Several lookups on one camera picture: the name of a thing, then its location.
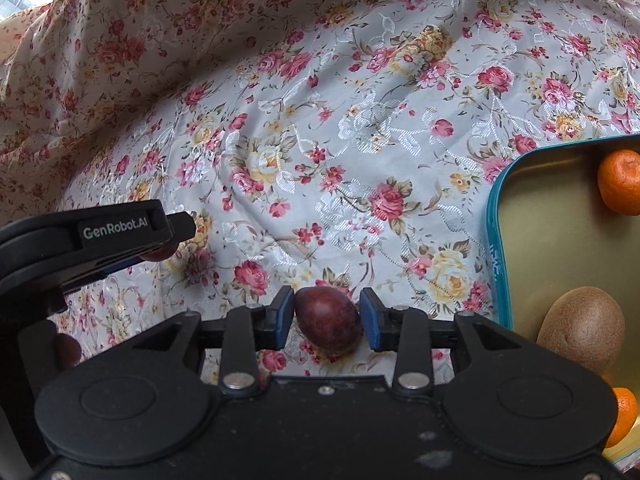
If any brown kiwi fruit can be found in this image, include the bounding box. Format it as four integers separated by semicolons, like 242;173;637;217
536;286;626;375

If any dark purple plum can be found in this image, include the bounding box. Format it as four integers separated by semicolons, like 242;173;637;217
294;286;362;356

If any floral pattern cloth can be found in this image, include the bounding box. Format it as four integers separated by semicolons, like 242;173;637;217
1;0;639;358

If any teal gold metal tray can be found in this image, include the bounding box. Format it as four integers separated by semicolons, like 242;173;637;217
484;133;640;474

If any dark red passion fruit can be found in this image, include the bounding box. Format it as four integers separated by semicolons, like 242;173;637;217
53;334;81;370

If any orange mandarin with stem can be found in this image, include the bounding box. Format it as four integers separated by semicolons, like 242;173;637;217
605;387;639;448

